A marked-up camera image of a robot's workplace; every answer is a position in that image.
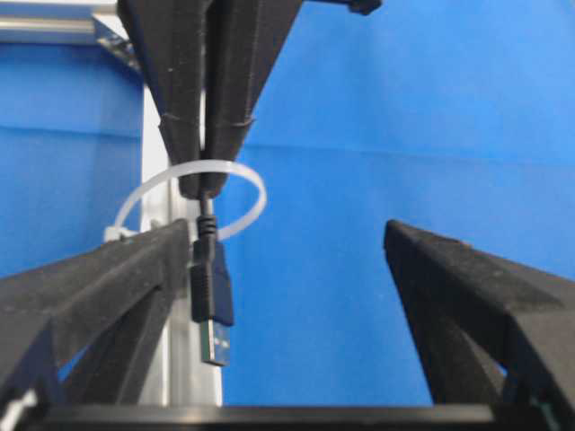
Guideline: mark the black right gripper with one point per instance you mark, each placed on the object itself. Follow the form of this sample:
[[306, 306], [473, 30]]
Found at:
[[362, 7]]

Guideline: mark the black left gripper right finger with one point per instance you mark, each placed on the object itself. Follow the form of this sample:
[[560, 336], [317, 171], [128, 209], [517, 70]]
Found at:
[[487, 330]]

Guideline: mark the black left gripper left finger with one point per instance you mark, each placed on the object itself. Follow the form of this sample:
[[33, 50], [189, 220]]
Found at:
[[84, 330]]

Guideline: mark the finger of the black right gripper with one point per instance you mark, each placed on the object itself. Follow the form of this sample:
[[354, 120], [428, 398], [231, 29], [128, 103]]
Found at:
[[168, 39], [244, 40]]

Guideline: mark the blue table cloth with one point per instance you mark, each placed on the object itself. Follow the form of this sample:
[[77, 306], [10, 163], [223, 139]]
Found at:
[[453, 116]]

